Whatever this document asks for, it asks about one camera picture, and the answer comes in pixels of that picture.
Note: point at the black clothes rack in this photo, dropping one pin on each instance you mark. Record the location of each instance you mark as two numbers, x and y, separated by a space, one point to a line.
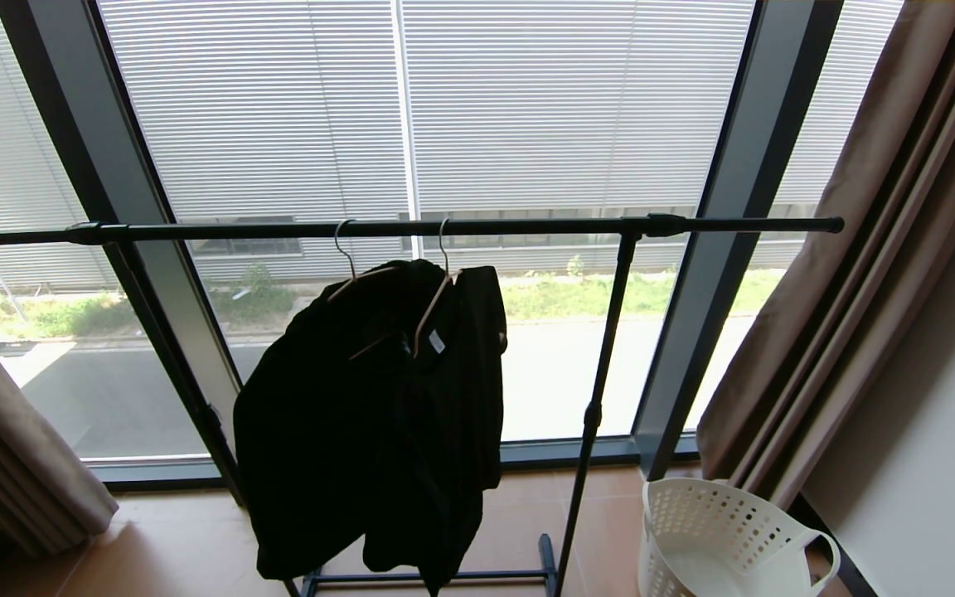
527 225

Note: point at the pink clothes hanger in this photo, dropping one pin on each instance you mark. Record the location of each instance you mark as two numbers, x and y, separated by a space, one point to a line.
346 253
436 298

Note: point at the black T-shirt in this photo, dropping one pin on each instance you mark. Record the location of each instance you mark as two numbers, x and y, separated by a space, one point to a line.
461 431

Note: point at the brown curtain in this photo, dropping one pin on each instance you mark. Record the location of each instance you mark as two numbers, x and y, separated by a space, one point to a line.
859 249
13 448

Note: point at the black shorts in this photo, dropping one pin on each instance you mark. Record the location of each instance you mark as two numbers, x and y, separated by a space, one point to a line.
312 448

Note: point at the white laundry basket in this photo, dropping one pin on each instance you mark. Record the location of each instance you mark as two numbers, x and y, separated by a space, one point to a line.
726 522

